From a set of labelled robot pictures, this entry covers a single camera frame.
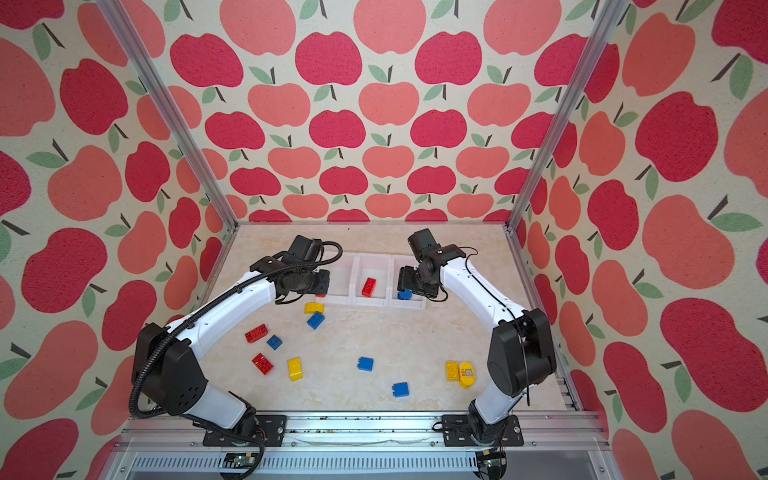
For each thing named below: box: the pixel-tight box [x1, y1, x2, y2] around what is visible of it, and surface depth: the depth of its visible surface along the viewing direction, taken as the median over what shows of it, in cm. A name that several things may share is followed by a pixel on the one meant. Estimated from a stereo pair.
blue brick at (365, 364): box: [357, 356, 374, 372], surface depth 88 cm
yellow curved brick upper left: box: [304, 302, 325, 314], surface depth 98 cm
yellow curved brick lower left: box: [288, 357, 303, 382], surface depth 85 cm
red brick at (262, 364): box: [252, 353, 274, 375], surface depth 86 cm
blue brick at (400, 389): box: [392, 382, 410, 398], surface depth 82 cm
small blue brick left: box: [266, 334, 283, 351], surface depth 90 cm
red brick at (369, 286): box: [362, 277, 377, 298], surface depth 103 cm
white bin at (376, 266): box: [350, 253, 393, 308], surface depth 101 cm
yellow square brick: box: [446, 362, 459, 381], surface depth 85 cm
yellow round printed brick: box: [459, 362, 477, 389], surface depth 83 cm
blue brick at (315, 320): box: [306, 312, 325, 330], surface depth 95 cm
